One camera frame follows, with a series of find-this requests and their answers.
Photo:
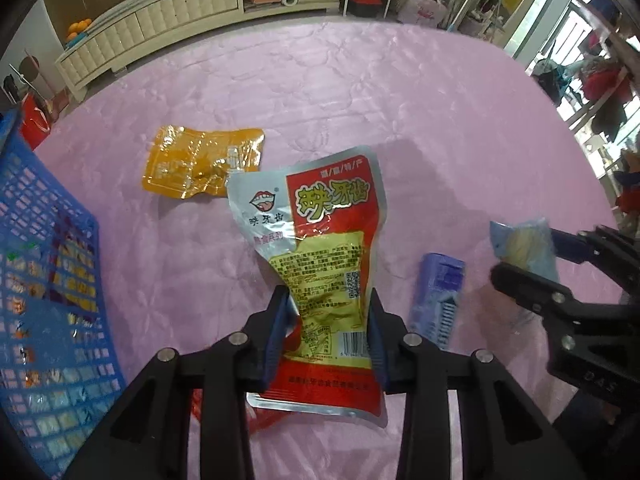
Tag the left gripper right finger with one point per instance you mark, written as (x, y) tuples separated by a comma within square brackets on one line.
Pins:
[(504, 435)]

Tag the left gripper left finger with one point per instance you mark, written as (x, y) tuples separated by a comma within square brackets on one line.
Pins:
[(145, 434)]

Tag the cream TV cabinet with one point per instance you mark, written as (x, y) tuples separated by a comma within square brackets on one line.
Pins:
[(134, 29)]

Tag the blue plastic basket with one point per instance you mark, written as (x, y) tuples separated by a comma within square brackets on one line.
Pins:
[(59, 369)]

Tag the red paper bag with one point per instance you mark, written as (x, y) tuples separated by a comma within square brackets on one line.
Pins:
[(35, 127)]

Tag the blue striped cake packet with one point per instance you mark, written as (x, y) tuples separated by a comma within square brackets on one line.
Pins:
[(527, 245)]

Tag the pink shopping bag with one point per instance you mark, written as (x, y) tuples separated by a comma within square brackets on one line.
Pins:
[(425, 13)]

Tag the red silver snack bag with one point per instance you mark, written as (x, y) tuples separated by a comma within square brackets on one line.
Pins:
[(315, 224)]

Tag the oranges on plate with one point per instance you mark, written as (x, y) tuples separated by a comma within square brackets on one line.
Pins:
[(76, 29)]

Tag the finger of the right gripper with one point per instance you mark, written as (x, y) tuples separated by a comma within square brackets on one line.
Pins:
[(607, 249), (534, 293)]

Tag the purple Doublemint gum pack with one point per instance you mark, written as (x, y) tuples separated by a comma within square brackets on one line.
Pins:
[(436, 299)]

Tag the orange snack pouch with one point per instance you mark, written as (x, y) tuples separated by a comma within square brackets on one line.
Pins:
[(184, 162)]

